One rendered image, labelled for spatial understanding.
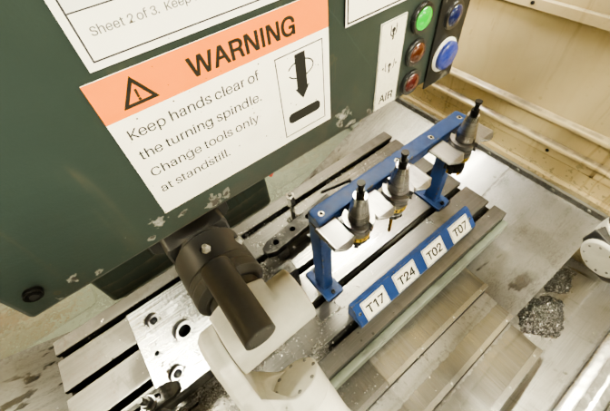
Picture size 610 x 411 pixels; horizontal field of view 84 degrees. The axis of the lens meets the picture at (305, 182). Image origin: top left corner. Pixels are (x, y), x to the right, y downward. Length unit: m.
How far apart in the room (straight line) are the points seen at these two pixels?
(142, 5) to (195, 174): 0.11
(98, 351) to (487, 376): 1.01
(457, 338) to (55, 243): 1.03
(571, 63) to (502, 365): 0.83
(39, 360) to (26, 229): 1.23
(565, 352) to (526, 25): 0.93
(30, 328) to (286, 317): 1.35
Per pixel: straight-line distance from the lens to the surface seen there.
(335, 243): 0.64
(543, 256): 1.30
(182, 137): 0.23
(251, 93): 0.24
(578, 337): 1.35
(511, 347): 1.21
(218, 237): 0.43
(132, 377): 1.01
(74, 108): 0.20
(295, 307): 0.39
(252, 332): 0.34
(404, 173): 0.66
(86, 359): 1.08
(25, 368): 1.46
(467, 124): 0.81
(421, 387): 1.05
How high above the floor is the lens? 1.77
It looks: 50 degrees down
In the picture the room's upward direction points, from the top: 7 degrees counter-clockwise
